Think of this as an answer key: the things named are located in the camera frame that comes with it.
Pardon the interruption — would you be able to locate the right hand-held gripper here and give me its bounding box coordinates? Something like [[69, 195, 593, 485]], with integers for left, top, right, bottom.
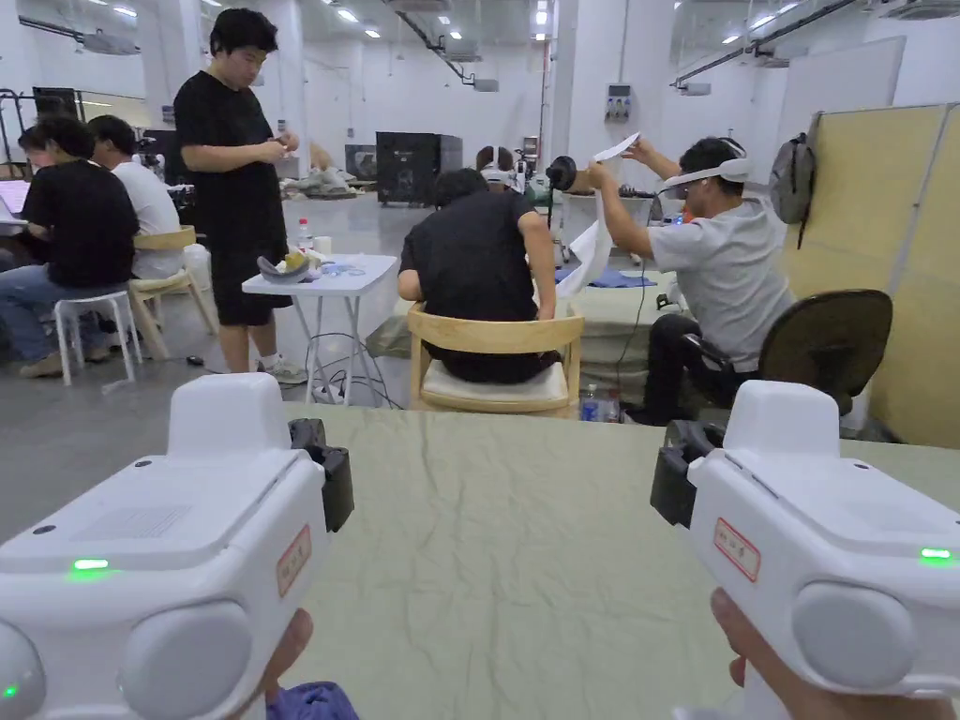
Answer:
[[649, 380, 960, 720]]

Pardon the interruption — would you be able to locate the purple-blue garment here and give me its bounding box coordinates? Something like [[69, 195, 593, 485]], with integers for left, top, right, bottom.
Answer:
[[262, 680, 361, 720]]

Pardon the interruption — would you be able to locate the person's right hand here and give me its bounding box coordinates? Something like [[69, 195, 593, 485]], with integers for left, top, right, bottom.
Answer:
[[709, 587, 828, 720]]

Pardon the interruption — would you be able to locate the wooden chair with cushion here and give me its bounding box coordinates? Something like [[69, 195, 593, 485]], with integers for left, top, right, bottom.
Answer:
[[406, 302, 586, 420]]

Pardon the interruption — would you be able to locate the person's left hand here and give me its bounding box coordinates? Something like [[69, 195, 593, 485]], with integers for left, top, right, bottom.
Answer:
[[239, 606, 315, 720]]

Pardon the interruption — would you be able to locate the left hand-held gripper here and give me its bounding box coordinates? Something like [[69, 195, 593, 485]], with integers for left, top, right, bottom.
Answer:
[[0, 372, 355, 720]]

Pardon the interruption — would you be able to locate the black cabinet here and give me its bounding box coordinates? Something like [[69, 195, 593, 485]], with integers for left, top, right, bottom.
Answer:
[[374, 130, 466, 209]]

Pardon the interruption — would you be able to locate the white stool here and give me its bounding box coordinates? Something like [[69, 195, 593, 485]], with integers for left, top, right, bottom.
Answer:
[[52, 290, 144, 387]]

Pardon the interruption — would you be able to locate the black office chair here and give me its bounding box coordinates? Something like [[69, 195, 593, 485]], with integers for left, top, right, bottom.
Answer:
[[678, 289, 894, 423]]

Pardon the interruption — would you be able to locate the white folding table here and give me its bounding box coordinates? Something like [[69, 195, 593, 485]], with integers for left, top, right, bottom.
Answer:
[[241, 217, 398, 411]]

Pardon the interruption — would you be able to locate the grey backpack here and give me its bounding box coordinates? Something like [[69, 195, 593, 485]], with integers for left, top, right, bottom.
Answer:
[[768, 132, 818, 250]]

